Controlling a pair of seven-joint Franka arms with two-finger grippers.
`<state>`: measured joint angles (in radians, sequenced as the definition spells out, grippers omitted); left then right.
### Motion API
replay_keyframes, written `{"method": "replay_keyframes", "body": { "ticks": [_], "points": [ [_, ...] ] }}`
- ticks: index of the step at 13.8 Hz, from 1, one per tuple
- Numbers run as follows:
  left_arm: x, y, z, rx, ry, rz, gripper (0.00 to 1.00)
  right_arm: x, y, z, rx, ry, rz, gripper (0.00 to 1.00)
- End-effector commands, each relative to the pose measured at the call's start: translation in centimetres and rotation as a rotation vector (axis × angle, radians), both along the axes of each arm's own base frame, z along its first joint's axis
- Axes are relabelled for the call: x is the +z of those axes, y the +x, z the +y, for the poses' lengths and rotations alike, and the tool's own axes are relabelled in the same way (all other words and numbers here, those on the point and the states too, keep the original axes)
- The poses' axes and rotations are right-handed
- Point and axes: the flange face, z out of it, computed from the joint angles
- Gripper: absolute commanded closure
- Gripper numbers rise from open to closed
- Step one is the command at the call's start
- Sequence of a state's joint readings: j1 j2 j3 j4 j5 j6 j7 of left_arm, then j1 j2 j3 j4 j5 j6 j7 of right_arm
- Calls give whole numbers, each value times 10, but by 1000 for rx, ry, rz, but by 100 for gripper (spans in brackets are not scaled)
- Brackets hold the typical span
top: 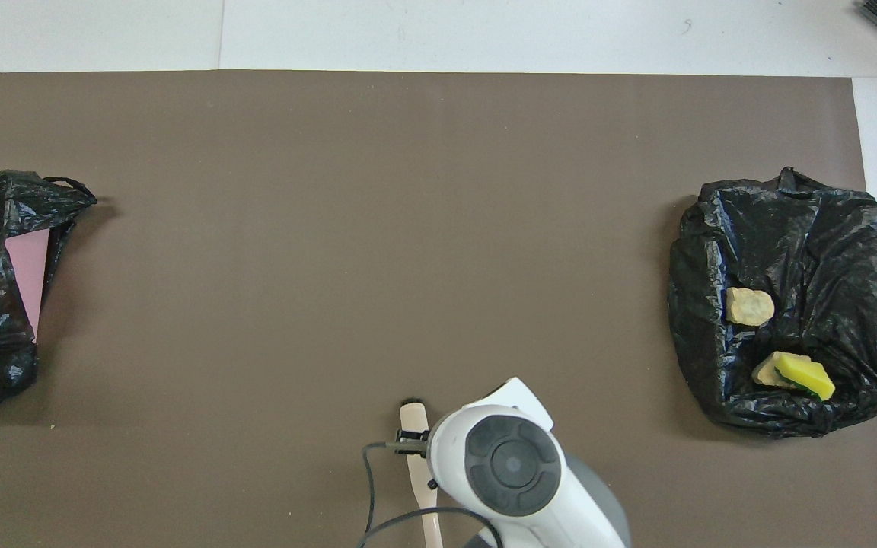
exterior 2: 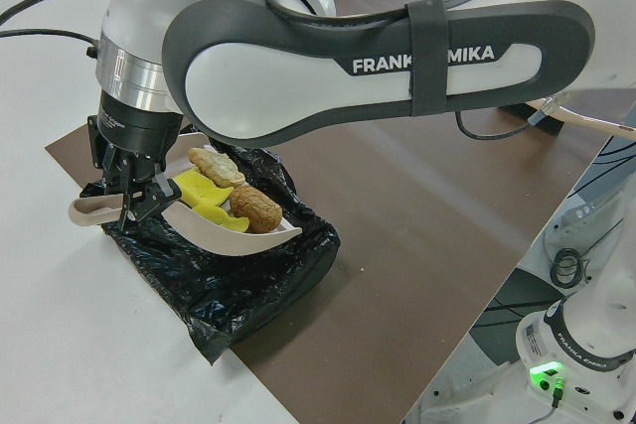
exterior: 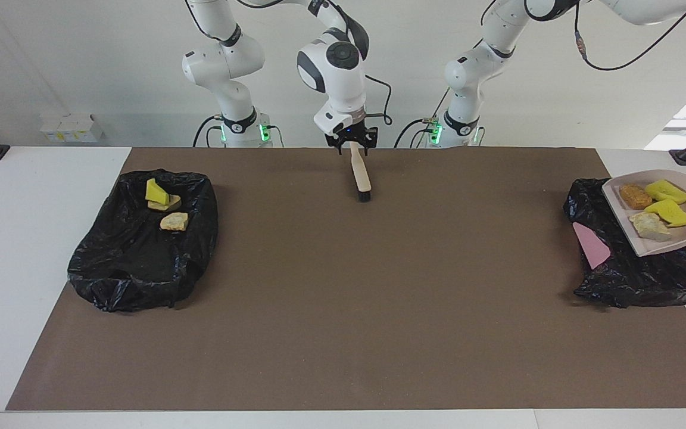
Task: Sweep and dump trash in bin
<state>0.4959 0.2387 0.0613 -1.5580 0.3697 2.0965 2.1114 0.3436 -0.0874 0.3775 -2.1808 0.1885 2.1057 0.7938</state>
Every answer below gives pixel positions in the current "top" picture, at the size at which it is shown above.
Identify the brown table mat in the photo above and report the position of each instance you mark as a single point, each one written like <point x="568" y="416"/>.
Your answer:
<point x="332" y="228"/>

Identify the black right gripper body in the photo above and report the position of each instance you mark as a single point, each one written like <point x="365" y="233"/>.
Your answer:
<point x="417" y="443"/>

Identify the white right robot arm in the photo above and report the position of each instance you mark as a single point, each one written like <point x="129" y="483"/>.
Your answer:
<point x="515" y="464"/>

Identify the yellow sponge wedge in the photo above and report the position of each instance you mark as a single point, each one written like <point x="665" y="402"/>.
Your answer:
<point x="808" y="375"/>

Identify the black bag lined bin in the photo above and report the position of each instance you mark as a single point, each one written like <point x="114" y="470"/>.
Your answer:
<point x="827" y="251"/>

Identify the pink plastic bin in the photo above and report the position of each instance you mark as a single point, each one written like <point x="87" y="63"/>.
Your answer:
<point x="30" y="274"/>

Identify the striped croissant toy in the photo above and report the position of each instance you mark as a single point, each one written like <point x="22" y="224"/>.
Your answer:
<point x="766" y="373"/>

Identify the beige brush with black bristles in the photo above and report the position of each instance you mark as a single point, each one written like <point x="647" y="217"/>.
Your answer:
<point x="413" y="418"/>

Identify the pale bread slice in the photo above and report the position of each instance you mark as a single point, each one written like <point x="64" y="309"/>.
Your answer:
<point x="749" y="307"/>

